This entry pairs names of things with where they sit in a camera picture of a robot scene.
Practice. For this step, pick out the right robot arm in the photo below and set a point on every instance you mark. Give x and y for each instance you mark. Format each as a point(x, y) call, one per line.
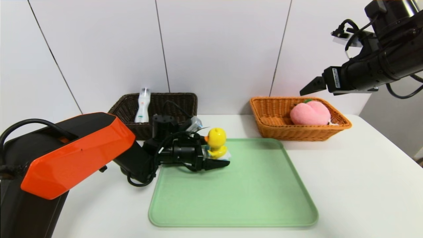
point(396, 16)

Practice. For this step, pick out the yellow duck scooter toy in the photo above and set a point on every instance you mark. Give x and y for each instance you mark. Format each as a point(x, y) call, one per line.
point(216, 138)

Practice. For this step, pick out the pink plush peach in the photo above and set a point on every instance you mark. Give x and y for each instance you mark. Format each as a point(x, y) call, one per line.
point(309, 114)

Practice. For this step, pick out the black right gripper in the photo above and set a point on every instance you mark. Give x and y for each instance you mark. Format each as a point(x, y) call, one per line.
point(334, 78)

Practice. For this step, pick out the white cylindrical bottle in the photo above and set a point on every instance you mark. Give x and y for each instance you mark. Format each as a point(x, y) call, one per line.
point(142, 109)

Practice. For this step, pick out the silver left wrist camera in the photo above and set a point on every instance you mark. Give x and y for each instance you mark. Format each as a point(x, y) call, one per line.
point(195, 124)

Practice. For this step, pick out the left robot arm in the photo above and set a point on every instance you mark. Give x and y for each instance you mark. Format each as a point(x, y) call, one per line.
point(72, 155)

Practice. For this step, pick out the green plastic tray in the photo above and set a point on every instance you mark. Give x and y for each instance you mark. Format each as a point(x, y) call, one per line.
point(231, 198)

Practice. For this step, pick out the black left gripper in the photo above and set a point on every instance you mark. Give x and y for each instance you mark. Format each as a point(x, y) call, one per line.
point(199, 159)

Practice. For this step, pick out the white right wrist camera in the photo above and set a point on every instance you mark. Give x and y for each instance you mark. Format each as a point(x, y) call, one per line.
point(350, 41)

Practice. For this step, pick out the orange wicker basket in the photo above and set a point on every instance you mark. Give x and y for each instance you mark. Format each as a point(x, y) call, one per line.
point(274, 132)

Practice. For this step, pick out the dark brown wicker basket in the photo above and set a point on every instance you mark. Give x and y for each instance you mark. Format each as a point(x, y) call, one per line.
point(178, 105)

